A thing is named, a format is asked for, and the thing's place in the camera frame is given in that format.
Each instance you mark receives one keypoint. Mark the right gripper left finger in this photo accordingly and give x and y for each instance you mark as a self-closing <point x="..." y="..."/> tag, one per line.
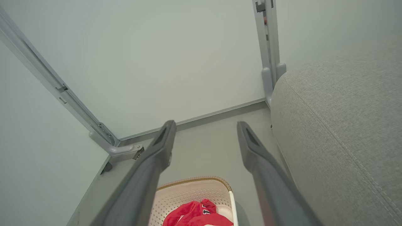
<point x="141" y="175"/>

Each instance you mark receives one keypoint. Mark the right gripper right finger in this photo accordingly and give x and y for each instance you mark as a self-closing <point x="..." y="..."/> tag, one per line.
<point x="270" y="182"/>

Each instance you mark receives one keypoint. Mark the red and white garment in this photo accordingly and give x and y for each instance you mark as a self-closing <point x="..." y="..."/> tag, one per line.
<point x="194" y="215"/>

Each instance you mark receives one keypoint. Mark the grey fabric sofa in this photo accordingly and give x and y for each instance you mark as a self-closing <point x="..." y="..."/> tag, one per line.
<point x="339" y="131"/>

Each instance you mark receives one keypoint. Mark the beige perforated laundry basket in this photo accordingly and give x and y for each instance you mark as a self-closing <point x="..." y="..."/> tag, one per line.
<point x="191" y="191"/>

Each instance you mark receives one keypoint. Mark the grey partition bottom rail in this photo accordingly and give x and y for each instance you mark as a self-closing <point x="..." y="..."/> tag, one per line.
<point x="204" y="119"/>

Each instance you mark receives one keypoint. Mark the grey partition post with foot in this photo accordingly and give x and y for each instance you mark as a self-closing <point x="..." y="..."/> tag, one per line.
<point x="62" y="94"/>

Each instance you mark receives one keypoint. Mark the grey double partition post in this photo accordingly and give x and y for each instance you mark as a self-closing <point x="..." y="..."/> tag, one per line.
<point x="267" y="47"/>

